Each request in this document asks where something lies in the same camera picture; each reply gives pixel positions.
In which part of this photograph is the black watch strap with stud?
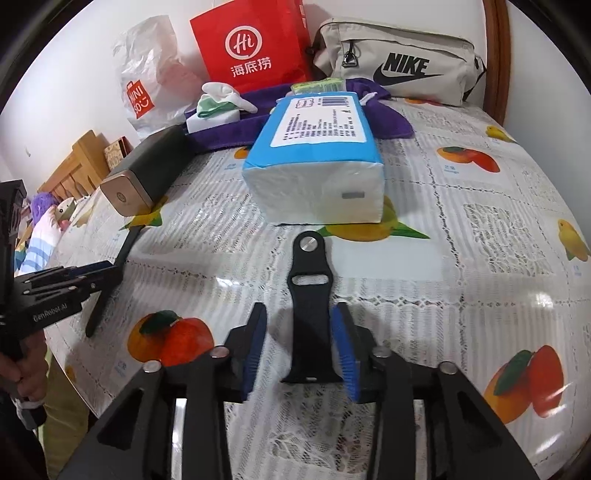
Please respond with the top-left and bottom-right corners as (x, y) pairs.
(280, 231), (345, 385)

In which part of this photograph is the white plastic bag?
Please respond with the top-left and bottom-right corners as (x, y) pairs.
(112, 15), (208, 141)

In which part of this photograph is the blue tissue pack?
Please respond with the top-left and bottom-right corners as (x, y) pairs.
(243, 90), (386, 225)

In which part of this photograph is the light wooden headboard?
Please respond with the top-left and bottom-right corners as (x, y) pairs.
(37, 129), (112, 199)

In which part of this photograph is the brown wooden door frame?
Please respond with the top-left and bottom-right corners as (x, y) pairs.
(480, 0), (511, 127)

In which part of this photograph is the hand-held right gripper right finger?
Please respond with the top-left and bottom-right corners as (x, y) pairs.
(330, 302), (541, 480)

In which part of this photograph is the person's left hand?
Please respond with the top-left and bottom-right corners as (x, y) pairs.
(0, 331), (49, 398)

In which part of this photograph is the purple plush toy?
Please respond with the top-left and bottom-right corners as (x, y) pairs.
(30, 191), (58, 223)

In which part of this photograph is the grey waist bag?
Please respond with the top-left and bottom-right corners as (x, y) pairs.
(310, 18), (488, 108)

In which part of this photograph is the green snack packet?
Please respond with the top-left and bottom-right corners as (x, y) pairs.
(291, 78), (347, 95)

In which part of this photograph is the white plush toy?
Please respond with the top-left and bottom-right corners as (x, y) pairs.
(53, 198), (79, 229)

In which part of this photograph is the striped blue white cloth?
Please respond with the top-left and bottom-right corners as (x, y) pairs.
(14, 222), (63, 273)

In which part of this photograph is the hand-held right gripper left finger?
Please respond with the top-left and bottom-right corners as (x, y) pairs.
(58, 302), (269, 480)

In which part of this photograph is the long black watch strap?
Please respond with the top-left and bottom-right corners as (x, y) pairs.
(84, 226), (141, 339)

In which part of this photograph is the olive green cloth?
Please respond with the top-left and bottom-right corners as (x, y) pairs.
(44, 355), (90, 444)

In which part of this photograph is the patterned small box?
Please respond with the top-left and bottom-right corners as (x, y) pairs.
(104, 137), (134, 169)

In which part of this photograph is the purple towel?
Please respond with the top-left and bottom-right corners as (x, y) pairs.
(184, 78), (415, 153)

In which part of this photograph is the dark green box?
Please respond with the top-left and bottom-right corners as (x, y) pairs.
(99, 124), (191, 217)

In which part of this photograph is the person's left forearm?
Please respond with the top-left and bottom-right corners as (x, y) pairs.
(0, 399), (52, 480)

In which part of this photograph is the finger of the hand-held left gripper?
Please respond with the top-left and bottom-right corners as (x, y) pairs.
(25, 267), (124, 298)
(25, 261), (112, 280)

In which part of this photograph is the red paper bag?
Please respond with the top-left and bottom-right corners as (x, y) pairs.
(189, 0), (315, 95)

